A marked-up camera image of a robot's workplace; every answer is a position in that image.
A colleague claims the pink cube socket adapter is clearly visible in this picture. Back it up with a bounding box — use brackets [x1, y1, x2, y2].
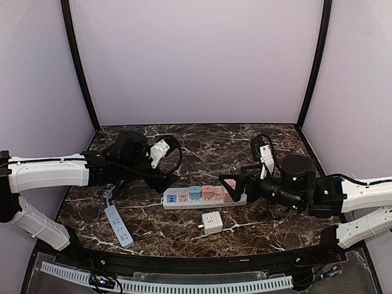
[220, 179, 237, 203]

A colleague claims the white multicolour power strip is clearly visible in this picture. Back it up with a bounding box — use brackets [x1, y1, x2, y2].
[161, 186, 247, 210]

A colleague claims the small pink charger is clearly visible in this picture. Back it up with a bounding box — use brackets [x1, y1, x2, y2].
[202, 185, 214, 201]

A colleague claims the small blue charger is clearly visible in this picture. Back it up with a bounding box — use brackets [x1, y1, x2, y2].
[189, 186, 202, 202]

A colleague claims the white cube socket adapter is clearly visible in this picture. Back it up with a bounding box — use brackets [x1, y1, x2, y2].
[198, 211, 223, 235]

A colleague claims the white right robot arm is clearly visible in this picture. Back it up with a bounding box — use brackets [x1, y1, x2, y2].
[219, 154, 391, 249]

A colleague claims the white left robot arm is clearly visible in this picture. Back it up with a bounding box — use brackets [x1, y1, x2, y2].
[1, 131, 181, 252]

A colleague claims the blue small power strip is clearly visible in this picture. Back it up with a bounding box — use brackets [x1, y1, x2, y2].
[104, 205, 134, 249]

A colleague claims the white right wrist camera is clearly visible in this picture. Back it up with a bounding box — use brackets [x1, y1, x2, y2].
[260, 145, 274, 180]

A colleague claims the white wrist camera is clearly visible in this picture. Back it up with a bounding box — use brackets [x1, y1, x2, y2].
[150, 139, 170, 169]
[260, 145, 274, 180]

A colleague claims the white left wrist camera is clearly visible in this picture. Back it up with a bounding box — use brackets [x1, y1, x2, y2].
[150, 139, 170, 169]

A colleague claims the light blue coiled power cable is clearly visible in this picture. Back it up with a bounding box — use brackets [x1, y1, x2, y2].
[102, 183, 117, 209]

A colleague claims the black front frame rail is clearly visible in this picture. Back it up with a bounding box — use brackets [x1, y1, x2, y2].
[33, 241, 359, 276]

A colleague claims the white slotted cable duct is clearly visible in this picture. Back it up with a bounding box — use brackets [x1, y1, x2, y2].
[40, 262, 293, 293]

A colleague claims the black right frame post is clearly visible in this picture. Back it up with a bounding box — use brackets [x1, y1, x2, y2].
[296, 0, 333, 131]

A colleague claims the black frame post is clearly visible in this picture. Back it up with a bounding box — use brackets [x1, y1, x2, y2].
[60, 0, 100, 132]
[296, 0, 333, 131]

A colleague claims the black left frame post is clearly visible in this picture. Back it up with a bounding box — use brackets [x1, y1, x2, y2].
[60, 0, 100, 132]

